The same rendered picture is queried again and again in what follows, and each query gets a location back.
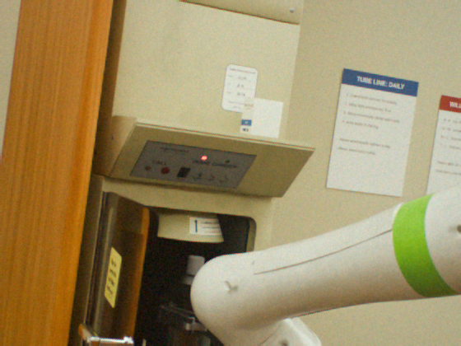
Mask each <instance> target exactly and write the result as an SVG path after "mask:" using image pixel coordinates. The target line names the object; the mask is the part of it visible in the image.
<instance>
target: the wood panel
mask: <svg viewBox="0 0 461 346"><path fill-rule="evenodd" d="M112 4H113V0H21V2H20V9H19V16H18V22H17V34H16V46H15V53H14V59H13V65H12V77H11V84H10V89H9V96H8V102H7V114H6V120H5V127H4V133H3V140H2V151H1V164H0V346H68V339H69V332H70V323H71V314H72V303H73V297H74V290H75V284H76V278H77V266H78V261H79V254H80V249H81V238H82V231H83V225H84V219H85V213H86V201H87V195H88V189H89V183H90V178H91V166H92V159H93V154H94V147H95V136H96V124H97V117H98V112H99V105H100V93H101V88H102V82H103V76H104V70H105V58H106V52H107V46H108V40H109V28H110V22H111V10H112Z"/></svg>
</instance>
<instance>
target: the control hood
mask: <svg viewBox="0 0 461 346"><path fill-rule="evenodd" d="M147 140H150V141H157V142H162V143H173V144H179V145H185V146H190V147H201V148H207V149H214V150H220V151H225V152H237V153H242V154H248V155H255V156H257V157H256V159H254V162H253V163H252V165H251V166H250V168H249V169H248V171H247V172H246V174H245V175H244V177H243V179H242V180H241V181H240V184H239V185H238V187H237V189H230V188H223V187H216V186H210V185H197V184H190V183H184V182H177V181H170V180H158V179H144V178H137V177H131V176H130V174H131V172H132V170H133V168H134V167H135V165H136V163H137V160H138V158H139V157H140V154H141V152H142V149H143V148H144V146H145V144H146V142H147ZM316 147H317V146H315V143H306V142H300V141H295V140H290V139H284V138H268V137H263V136H258V135H252V134H246V133H237V132H231V131H225V130H220V129H210V128H204V127H198V126H192V125H187V124H177V123H171V122H165V121H160V120H154V119H144V118H139V117H132V116H120V115H115V116H112V121H111V127H110V134H109V145H108V151H107V157H106V163H105V175H106V177H108V178H120V179H125V180H139V181H146V182H152V183H160V184H166V185H179V186H185V187H193V188H199V189H212V190H220V191H226V192H233V193H240V194H252V195H259V196H266V197H274V198H279V199H280V198H282V197H283V196H284V194H285V193H286V192H287V190H288V189H289V188H290V186H291V184H292V183H293V181H294V180H295V179H296V178H297V176H298V175H299V174H300V171H301V169H302V168H303V167H304V165H305V163H306V162H307V161H308V160H309V158H311V156H312V155H313V153H314V151H315V150H316Z"/></svg>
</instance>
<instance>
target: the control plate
mask: <svg viewBox="0 0 461 346"><path fill-rule="evenodd" d="M203 156H205V157H207V159H205V160H201V157H203ZM256 157H257V156H255V155H248V154H242V153H237V152H225V151H220V150H214V149H207V148H201V147H190V146H185V145H179V144H173V143H162V142H157V141H150V140H147V142H146V144H145V146H144V148H143V149H142V152H141V154H140V157H139V158H138V160H137V163H136V165H135V167H134V168H133V170H132V172H131V174H130V176H131V177H137V178H144V179H158V180H170V181H177V182H184V183H190V184H197V185H210V186H216V187H223V188H230V189H237V187H238V185H239V184H240V181H241V180H242V179H243V177H244V175H245V174H246V172H247V171H248V169H249V168H250V166H251V165H252V163H253V162H254V159H256ZM225 159H230V162H229V163H225V162H224V160H225ZM146 166H150V167H151V169H150V170H149V171H146V170H145V167H146ZM164 167H168V168H169V169H170V172H169V173H168V174H165V175H164V174H161V169H162V168H164ZM181 167H186V168H191V169H190V171H189V173H188V174H187V176H186V177H185V178H179V177H177V175H178V174H179V172H180V168H181ZM199 172H202V175H201V176H200V177H199V176H198V173H199ZM211 174H215V175H216V176H215V178H214V179H213V178H212V177H211V176H210V175H211ZM225 175H228V176H229V178H228V179H227V180H226V179H223V177H224V176H225Z"/></svg>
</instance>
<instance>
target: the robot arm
mask: <svg viewBox="0 0 461 346"><path fill-rule="evenodd" d="M402 203H403V202H401V203H399V204H397V205H395V206H393V207H392V208H389V209H386V210H385V211H383V212H382V213H378V214H376V215H374V216H372V217H368V218H367V219H363V220H361V221H359V222H355V223H353V224H350V225H348V226H345V227H342V228H339V229H337V230H335V231H331V232H328V233H324V234H322V235H320V236H315V237H312V238H310V239H303V240H300V241H295V242H292V243H288V244H285V245H280V246H276V247H272V248H269V249H266V250H261V251H255V252H249V253H244V254H237V255H223V256H220V257H217V258H215V259H211V260H209V261H208V262H206V263H205V264H204V265H203V266H202V267H201V268H200V270H199V271H198V273H197V275H196V276H195V278H194V280H193V283H192V287H191V293H190V297H191V303H192V307H193V310H194V312H192V311H187V310H184V309H181V308H178V307H177V306H178V304H176V303H174V302H173V301H168V300H166V299H165V298H163V297H158V300H157V305H156V314H157V315H158V316H157V322H158V323H163V324H165V325H168V326H171V327H173V328H176V329H177V330H180V331H182V332H183V333H184V334H186V335H190V334H192V333H193V330H196V332H197V333H198V334H201V335H204V336H207V337H208V338H209V339H210V340H211V342H212V345H213V346H323V345H322V344H321V342H320V340H319V338H318V337H317V335H316V334H315V333H314V332H313V331H312V330H311V329H310V328H309V327H307V326H306V325H305V324H304V323H302V321H301V320H300V318H299V317H300V316H305V315H308V314H313V313H316V312H321V311H327V310H332V309H336V308H341V307H345V306H355V305H360V304H363V305H366V304H371V303H379V302H400V301H411V300H421V299H429V298H437V297H451V296H457V295H461V183H460V184H457V185H454V186H451V187H449V188H446V189H442V190H439V191H436V192H435V193H433V194H428V195H426V196H424V197H421V198H419V199H414V200H411V201H409V202H407V203H404V204H402Z"/></svg>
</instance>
